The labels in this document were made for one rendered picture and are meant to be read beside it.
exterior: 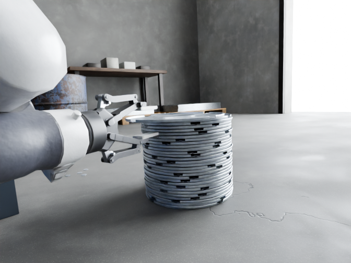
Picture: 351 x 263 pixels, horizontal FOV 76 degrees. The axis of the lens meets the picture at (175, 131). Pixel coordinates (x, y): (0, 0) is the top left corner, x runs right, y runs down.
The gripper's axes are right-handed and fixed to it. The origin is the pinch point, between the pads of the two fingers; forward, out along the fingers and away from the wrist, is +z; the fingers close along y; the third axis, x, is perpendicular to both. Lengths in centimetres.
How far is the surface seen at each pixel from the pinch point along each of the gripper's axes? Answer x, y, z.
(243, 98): 67, 1, 414
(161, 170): 0.6, -14.4, 6.5
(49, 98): 84, 8, 30
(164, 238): -7.6, -25.3, -6.3
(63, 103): 81, 6, 35
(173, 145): -3.3, -7.2, 6.8
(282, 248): -30.7, -25.1, 0.5
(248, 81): 56, 32, 408
